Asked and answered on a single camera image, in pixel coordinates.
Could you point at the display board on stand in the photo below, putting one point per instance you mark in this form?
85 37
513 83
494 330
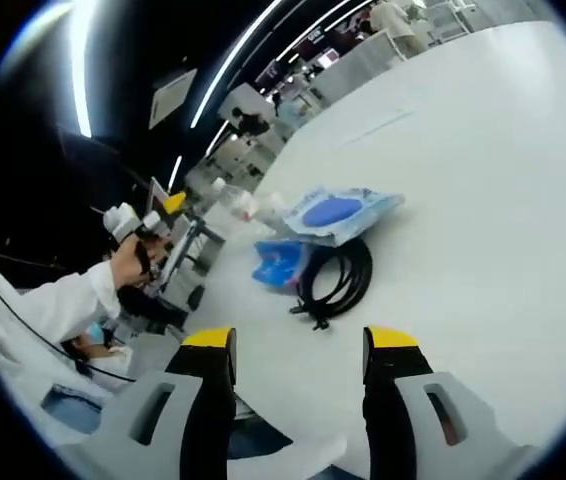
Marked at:
183 245

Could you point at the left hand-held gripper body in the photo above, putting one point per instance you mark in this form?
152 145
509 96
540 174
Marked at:
125 222

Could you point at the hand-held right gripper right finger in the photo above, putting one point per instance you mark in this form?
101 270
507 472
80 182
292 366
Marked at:
388 410

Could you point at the long ceiling light strip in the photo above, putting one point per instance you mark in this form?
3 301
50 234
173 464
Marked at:
233 60

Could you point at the person's blue jeans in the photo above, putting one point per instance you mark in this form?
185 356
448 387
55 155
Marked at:
73 410

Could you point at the ceiling air vent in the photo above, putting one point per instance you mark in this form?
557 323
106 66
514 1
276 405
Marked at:
173 97

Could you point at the white pack with blue oval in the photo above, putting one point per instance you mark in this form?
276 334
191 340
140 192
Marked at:
330 212

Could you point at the person's left hand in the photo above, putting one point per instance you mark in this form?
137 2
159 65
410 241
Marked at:
130 265

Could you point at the blue tissue packet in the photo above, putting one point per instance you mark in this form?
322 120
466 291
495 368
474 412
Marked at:
278 267

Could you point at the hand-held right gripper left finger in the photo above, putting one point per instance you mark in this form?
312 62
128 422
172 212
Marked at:
198 410

